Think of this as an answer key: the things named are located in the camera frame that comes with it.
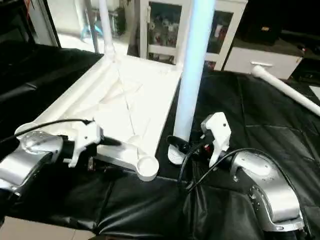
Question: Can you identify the white plastic table top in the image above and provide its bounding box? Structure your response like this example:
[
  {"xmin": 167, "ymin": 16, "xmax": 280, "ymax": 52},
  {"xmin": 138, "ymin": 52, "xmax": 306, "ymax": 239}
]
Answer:
[{"xmin": 15, "ymin": 52, "xmax": 183, "ymax": 182}]

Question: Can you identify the teal storage box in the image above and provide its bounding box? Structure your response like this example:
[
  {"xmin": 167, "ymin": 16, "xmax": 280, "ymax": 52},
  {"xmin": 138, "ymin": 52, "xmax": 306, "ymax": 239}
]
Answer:
[{"xmin": 85, "ymin": 5, "xmax": 126, "ymax": 38}]

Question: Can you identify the black work mat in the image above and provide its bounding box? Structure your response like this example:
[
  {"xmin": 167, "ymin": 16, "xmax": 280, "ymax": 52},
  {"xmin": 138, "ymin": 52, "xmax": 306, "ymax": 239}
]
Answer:
[{"xmin": 0, "ymin": 42, "xmax": 320, "ymax": 238}]

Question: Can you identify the white glass-door cabinet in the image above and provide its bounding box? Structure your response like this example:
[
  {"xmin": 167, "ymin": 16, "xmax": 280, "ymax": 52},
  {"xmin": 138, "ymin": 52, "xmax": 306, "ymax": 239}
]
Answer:
[{"xmin": 139, "ymin": 0, "xmax": 248, "ymax": 71}]

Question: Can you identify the white plastic table leg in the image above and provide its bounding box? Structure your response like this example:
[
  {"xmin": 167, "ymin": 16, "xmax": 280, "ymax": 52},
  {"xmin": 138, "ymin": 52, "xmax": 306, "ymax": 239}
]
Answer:
[
  {"xmin": 251, "ymin": 64, "xmax": 320, "ymax": 117},
  {"xmin": 98, "ymin": 0, "xmax": 117, "ymax": 63},
  {"xmin": 167, "ymin": 0, "xmax": 217, "ymax": 166}
]

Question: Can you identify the white drawer unit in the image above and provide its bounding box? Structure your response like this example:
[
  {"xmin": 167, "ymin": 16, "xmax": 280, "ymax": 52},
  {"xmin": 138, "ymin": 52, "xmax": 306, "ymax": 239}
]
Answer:
[{"xmin": 222, "ymin": 47, "xmax": 303, "ymax": 81}]

